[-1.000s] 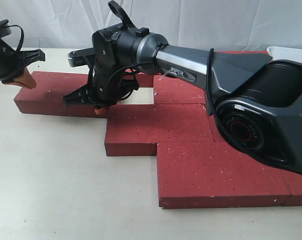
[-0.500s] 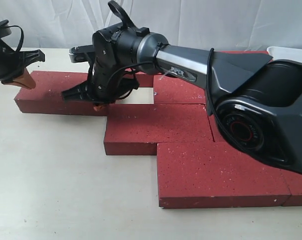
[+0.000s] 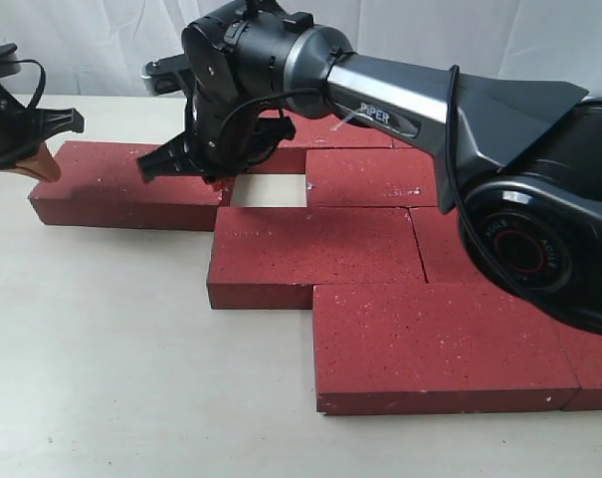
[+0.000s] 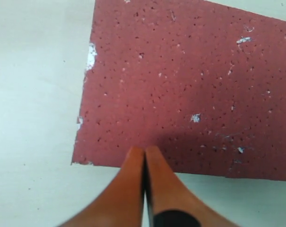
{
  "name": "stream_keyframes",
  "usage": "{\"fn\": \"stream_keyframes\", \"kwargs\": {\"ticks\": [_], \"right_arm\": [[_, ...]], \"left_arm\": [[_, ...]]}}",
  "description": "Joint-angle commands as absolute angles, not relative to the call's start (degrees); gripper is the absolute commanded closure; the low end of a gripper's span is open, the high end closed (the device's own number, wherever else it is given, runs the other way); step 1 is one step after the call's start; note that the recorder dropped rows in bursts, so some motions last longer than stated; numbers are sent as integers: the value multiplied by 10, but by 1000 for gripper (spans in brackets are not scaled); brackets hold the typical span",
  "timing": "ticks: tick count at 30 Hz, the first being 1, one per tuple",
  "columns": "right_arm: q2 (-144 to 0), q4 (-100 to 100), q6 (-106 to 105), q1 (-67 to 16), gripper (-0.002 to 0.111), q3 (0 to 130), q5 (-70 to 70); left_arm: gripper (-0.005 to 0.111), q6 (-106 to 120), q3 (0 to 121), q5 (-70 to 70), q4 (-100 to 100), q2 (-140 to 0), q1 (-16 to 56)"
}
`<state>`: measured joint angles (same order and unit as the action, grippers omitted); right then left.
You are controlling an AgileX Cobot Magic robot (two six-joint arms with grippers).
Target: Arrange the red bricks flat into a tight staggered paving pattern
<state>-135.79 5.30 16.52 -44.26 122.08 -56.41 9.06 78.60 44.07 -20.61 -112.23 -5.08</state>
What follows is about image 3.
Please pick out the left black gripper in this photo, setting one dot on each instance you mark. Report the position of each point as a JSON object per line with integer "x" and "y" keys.
{"x": 23, "y": 132}

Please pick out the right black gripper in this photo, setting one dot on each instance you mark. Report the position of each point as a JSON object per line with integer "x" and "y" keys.
{"x": 228, "y": 129}

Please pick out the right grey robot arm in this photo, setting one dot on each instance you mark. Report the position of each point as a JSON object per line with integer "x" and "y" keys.
{"x": 519, "y": 162}

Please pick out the front large red brick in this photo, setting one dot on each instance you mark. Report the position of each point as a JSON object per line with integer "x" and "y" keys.
{"x": 434, "y": 349}

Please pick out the blue-grey backdrop cloth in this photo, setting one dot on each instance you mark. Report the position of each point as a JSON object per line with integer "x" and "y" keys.
{"x": 97, "y": 48}

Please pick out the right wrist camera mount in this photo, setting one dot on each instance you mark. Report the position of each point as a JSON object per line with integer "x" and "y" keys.
{"x": 167, "y": 76}

